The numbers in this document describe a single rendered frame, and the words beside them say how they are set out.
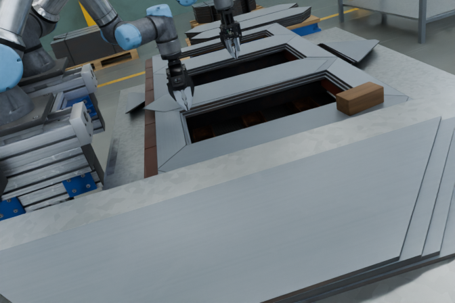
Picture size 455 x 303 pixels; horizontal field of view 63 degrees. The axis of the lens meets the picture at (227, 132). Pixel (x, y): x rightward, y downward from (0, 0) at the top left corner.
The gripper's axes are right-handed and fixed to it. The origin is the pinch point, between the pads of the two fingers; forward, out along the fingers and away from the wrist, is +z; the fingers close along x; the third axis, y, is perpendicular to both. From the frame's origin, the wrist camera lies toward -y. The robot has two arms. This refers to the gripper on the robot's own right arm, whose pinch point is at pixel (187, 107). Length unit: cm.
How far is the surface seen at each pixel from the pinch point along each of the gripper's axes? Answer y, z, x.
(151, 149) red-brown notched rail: -18.2, 2.6, 14.1
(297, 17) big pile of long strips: 92, 1, -76
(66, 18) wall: 706, 31, 194
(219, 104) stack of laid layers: 0.4, 2.2, -11.4
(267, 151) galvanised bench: -74, -20, -11
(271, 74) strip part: 10.8, 0.7, -35.0
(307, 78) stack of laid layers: 0.4, 1.9, -45.1
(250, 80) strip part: 10.8, 0.7, -26.1
